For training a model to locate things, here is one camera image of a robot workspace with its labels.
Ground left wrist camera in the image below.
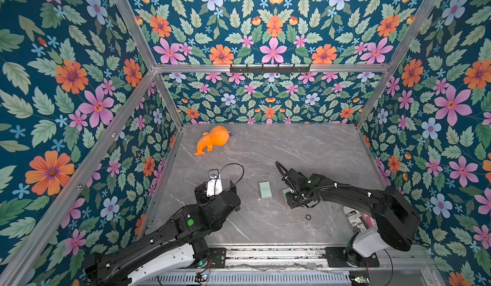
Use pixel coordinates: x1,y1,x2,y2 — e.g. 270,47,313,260
206,169,222,197

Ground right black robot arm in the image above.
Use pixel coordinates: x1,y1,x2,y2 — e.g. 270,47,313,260
276,162,420,262

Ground left mint green box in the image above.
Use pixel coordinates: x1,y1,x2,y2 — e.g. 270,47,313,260
259,181,272,199

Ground orange plush toy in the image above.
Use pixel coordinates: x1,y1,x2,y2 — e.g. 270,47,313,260
194,126,230,156

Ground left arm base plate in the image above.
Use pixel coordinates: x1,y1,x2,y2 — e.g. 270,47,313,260
204,247,227,269

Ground black hook rail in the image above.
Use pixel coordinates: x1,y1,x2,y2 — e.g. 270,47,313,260
229,64,311,75

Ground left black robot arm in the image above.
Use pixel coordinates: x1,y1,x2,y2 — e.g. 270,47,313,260
84,186,241,285

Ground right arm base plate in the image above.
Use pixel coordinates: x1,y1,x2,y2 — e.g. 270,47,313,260
324,246,380,268

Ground pink alarm clock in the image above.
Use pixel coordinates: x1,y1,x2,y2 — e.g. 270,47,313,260
363,214,376,228

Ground mint box lid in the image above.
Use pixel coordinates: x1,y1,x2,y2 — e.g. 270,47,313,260
282,188,292,202

